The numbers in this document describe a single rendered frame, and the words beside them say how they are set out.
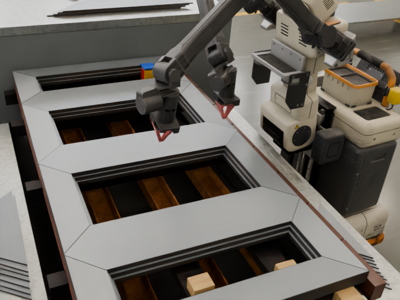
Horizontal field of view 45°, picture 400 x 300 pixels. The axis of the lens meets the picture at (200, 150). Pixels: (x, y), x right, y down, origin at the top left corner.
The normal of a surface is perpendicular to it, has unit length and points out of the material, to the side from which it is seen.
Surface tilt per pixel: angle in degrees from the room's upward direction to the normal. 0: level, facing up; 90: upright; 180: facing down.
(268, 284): 0
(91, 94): 0
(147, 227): 0
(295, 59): 90
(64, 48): 90
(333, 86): 92
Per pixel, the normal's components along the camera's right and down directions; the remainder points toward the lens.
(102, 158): 0.07, -0.84
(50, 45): 0.40, 0.51
